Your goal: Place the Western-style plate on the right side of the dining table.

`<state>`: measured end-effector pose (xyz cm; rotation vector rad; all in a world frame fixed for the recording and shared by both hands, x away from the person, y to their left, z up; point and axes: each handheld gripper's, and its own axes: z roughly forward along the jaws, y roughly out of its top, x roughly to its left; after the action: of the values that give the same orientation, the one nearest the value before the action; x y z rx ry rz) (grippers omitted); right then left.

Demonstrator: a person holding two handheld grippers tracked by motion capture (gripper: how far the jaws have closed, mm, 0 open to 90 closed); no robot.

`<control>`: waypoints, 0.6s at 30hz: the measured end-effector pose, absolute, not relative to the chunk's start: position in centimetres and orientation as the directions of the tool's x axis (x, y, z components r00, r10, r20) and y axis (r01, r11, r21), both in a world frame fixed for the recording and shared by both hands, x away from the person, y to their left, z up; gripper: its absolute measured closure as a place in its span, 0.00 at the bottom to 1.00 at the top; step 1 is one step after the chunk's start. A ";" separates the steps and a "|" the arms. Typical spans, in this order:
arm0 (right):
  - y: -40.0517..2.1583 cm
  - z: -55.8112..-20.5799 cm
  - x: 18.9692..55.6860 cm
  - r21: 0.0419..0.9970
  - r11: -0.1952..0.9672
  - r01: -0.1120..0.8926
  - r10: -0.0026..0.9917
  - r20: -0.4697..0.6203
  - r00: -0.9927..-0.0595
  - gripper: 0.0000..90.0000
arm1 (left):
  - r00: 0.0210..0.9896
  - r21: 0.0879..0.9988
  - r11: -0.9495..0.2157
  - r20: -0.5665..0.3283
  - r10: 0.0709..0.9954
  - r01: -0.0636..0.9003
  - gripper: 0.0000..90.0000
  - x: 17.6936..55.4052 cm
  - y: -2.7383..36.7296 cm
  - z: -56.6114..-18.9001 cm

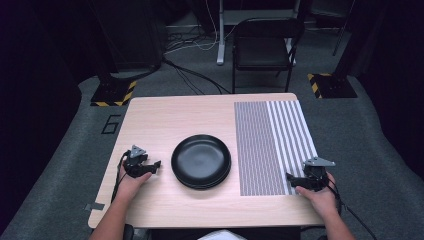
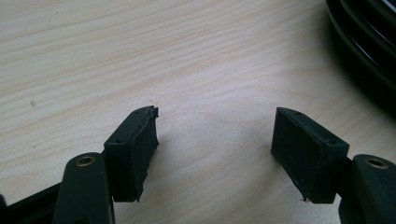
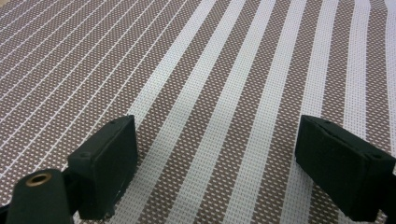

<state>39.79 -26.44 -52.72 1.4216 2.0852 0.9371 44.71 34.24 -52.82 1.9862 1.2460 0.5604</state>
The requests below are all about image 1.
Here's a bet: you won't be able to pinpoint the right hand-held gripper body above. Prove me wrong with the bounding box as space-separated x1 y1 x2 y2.
302 156 336 192

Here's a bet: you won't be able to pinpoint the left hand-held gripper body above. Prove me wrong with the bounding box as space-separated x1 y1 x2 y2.
122 144 150 179

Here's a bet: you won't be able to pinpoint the person's left hand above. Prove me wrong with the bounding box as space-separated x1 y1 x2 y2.
114 165 153 203

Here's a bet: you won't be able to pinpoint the person's right hand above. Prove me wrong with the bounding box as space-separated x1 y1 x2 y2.
295 172 340 220

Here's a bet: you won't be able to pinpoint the grey white striped placemat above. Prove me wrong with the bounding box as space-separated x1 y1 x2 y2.
233 99 319 197

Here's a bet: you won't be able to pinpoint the grey tape strip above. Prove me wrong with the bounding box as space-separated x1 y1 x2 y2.
83 201 106 212

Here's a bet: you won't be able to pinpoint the black seat part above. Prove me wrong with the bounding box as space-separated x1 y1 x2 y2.
122 223 135 240

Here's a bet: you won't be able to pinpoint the black yellow striped stand base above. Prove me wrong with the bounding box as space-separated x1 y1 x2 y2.
90 79 138 108
306 72 359 100

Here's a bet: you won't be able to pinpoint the person's white clothing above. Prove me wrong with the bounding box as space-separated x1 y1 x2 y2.
196 229 248 240

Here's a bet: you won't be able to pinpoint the black folding chair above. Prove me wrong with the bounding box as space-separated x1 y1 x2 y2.
231 17 306 95

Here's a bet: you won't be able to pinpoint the black tripod leg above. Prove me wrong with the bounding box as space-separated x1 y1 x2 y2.
332 12 355 57

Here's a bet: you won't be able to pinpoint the left hand-held gripper cable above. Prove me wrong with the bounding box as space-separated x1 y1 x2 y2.
110 150 132 204

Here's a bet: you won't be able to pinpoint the hand-held gripper cable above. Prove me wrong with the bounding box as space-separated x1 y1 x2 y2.
110 150 132 204
327 175 378 240

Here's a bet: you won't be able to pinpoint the right hand-held gripper cable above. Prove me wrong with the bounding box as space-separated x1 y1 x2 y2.
327 175 378 240

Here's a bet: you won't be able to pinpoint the thick black floor cable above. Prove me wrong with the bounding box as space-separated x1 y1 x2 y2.
109 55 232 96

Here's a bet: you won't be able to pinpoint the white floor cables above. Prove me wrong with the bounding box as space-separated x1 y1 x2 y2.
164 0 236 55

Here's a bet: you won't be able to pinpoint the white desk frame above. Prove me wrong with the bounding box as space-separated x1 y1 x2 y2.
215 0 302 66

